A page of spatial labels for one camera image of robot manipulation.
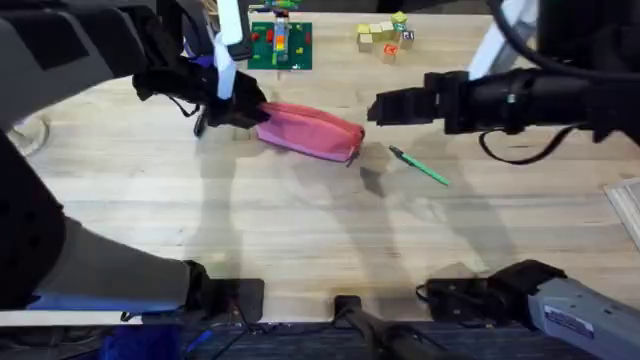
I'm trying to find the green pen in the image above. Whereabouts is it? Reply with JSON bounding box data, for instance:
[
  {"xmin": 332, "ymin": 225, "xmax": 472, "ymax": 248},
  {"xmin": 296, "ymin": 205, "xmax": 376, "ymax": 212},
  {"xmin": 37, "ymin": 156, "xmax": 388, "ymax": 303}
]
[{"xmin": 388, "ymin": 144, "xmax": 452, "ymax": 188}]

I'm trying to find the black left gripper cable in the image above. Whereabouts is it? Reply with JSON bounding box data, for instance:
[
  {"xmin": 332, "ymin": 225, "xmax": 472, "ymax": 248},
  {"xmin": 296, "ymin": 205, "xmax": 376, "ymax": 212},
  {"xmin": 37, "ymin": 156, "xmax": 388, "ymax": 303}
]
[{"xmin": 167, "ymin": 93, "xmax": 202, "ymax": 119}]

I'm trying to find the right wrist upright plate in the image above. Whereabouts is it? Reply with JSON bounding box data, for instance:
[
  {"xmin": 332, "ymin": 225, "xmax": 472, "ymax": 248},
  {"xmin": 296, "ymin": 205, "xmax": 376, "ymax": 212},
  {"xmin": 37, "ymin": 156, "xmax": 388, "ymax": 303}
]
[{"xmin": 467, "ymin": 0, "xmax": 539, "ymax": 81}]

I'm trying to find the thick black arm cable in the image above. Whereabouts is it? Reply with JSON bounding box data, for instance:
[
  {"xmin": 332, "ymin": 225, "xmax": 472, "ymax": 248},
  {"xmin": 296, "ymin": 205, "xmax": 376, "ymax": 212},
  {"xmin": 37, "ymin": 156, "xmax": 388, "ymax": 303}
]
[{"xmin": 485, "ymin": 0, "xmax": 601, "ymax": 82}]

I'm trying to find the black rail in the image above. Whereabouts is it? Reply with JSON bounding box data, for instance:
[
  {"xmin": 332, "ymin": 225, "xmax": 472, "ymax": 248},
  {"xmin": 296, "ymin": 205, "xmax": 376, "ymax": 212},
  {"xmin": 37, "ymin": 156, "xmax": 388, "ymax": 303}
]
[{"xmin": 0, "ymin": 319, "xmax": 551, "ymax": 360}]

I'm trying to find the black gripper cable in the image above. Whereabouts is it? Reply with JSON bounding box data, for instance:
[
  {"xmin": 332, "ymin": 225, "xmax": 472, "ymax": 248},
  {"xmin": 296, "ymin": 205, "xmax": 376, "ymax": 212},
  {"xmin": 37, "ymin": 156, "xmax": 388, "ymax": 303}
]
[
  {"xmin": 477, "ymin": 123, "xmax": 577, "ymax": 167},
  {"xmin": 167, "ymin": 93, "xmax": 202, "ymax": 119}
]

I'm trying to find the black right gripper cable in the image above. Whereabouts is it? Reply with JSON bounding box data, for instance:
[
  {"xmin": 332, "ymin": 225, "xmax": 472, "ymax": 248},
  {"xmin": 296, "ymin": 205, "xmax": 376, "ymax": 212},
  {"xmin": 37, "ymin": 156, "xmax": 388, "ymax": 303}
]
[{"xmin": 477, "ymin": 123, "xmax": 577, "ymax": 167}]

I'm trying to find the left wrist upright plate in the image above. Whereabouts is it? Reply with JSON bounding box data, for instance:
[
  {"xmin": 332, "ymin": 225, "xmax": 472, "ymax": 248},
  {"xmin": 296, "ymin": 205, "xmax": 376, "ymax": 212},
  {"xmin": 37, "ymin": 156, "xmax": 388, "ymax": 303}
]
[{"xmin": 213, "ymin": 0, "xmax": 245, "ymax": 100}]

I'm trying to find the pale flat board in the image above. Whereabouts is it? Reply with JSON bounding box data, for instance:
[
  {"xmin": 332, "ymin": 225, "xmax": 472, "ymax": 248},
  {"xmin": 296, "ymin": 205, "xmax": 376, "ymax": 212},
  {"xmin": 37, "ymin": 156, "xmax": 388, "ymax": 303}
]
[{"xmin": 602, "ymin": 176, "xmax": 640, "ymax": 252}]

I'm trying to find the heap of wooden toy blocks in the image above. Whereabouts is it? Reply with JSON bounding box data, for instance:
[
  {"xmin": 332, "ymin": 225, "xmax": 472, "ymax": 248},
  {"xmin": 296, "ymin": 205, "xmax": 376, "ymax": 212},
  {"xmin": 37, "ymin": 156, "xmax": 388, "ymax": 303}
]
[{"xmin": 355, "ymin": 10, "xmax": 417, "ymax": 65}]

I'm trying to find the pink soft zip bag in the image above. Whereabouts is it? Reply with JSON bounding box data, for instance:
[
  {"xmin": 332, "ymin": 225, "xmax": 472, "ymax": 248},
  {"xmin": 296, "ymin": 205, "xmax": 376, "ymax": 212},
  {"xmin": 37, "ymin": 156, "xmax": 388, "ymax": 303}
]
[{"xmin": 255, "ymin": 101, "xmax": 366, "ymax": 166}]

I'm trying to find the wrist upright plate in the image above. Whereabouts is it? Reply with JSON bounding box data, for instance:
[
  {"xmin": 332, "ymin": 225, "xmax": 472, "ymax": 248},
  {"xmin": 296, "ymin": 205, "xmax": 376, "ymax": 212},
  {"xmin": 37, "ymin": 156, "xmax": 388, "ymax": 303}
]
[
  {"xmin": 467, "ymin": 0, "xmax": 539, "ymax": 81},
  {"xmin": 213, "ymin": 0, "xmax": 245, "ymax": 100}
]

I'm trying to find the green board with toy blocks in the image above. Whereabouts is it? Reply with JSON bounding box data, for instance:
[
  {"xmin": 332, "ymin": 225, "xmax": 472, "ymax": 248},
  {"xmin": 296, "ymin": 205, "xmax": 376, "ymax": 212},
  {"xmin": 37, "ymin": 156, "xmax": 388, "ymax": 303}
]
[{"xmin": 246, "ymin": 9, "xmax": 314, "ymax": 72}]

